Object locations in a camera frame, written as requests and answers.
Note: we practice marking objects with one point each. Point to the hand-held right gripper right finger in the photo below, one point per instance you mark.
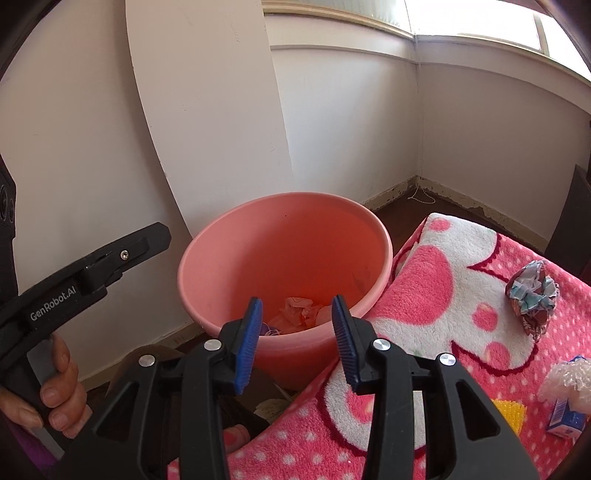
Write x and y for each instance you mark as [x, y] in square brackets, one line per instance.
[344, 339]

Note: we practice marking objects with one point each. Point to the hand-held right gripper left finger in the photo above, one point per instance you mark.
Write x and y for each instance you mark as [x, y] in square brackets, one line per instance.
[249, 344]

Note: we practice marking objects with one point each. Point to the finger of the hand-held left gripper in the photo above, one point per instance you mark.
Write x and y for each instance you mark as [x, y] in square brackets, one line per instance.
[124, 256]

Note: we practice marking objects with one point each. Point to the pink plastic bucket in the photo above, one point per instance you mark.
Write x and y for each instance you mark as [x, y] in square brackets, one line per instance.
[286, 249]

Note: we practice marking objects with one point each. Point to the person's left hand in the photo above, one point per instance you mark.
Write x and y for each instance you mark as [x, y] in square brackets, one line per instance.
[64, 397]

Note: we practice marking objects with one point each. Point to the crumpled pale paper wad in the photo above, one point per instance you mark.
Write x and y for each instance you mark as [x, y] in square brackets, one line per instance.
[300, 314]

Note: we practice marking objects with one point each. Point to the white crumpled tissue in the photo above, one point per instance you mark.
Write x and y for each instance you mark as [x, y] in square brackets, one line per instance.
[272, 407]

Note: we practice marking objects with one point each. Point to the pink printed blanket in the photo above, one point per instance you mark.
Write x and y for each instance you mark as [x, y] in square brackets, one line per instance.
[415, 295]

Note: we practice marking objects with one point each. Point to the white rounded board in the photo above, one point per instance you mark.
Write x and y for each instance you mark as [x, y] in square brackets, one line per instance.
[207, 115]

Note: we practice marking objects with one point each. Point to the yellow textured piece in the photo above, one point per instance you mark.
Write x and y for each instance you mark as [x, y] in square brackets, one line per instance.
[508, 413]

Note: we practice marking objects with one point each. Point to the crumpled printed wrapper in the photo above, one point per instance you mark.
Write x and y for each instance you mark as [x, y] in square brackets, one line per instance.
[531, 295]

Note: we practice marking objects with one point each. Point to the white crumpled plastic wrapper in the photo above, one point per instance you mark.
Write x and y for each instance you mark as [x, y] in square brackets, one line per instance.
[565, 381]

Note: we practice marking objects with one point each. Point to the small blue white carton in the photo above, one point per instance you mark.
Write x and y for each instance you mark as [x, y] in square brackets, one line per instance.
[565, 419]

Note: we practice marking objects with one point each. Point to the dark brown cabinet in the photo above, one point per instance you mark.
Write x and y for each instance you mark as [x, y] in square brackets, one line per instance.
[572, 221]

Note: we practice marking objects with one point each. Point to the window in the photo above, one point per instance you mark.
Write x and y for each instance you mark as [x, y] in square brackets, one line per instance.
[480, 16]

